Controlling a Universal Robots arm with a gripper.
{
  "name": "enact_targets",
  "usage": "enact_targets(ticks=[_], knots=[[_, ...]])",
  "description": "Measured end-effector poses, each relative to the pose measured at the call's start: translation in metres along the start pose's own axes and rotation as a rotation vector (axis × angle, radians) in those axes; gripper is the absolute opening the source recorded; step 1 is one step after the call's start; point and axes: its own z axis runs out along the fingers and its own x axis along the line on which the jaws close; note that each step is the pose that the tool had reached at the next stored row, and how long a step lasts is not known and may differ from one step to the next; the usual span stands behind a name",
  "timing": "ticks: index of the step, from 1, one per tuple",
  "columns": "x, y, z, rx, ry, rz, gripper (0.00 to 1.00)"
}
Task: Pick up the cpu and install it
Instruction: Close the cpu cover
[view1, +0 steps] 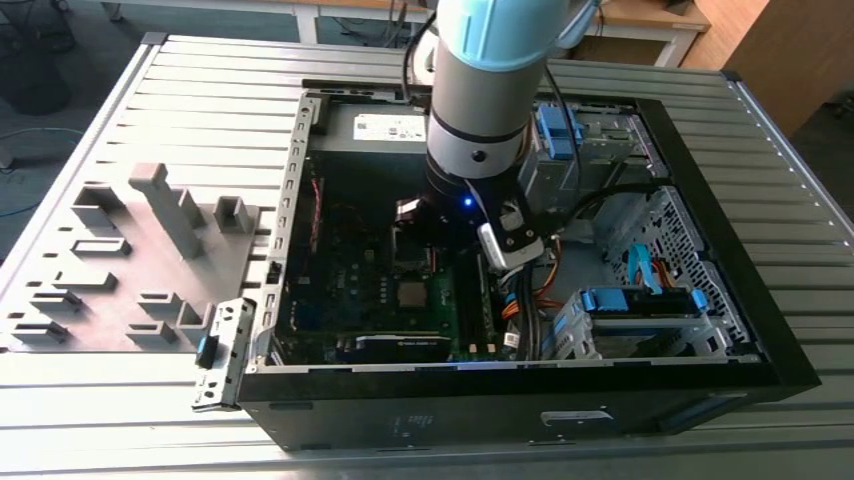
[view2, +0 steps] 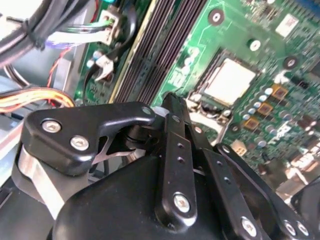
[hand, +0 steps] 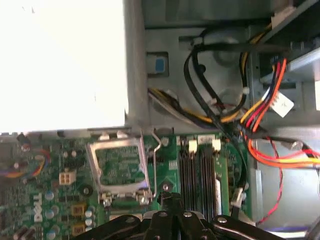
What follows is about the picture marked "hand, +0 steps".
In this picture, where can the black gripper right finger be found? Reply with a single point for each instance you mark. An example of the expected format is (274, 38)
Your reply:
(187, 225)

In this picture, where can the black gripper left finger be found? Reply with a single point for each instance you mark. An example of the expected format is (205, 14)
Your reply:
(160, 225)

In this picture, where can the metal socket cover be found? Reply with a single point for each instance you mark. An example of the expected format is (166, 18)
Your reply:
(94, 166)

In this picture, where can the green RAM stick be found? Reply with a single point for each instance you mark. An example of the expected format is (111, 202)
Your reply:
(222, 190)

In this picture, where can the white power connector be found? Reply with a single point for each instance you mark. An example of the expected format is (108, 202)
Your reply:
(67, 177)

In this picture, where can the green motherboard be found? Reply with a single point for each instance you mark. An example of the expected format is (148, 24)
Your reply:
(50, 180)

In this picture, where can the black PC case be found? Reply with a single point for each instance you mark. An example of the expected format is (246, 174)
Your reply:
(175, 100)

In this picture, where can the blue plastic clip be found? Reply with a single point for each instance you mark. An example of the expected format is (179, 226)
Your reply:
(160, 65)

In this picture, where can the grey power supply unit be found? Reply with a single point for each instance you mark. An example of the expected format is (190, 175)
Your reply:
(62, 62)

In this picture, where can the silver drive cage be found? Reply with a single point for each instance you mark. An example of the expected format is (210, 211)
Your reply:
(300, 60)

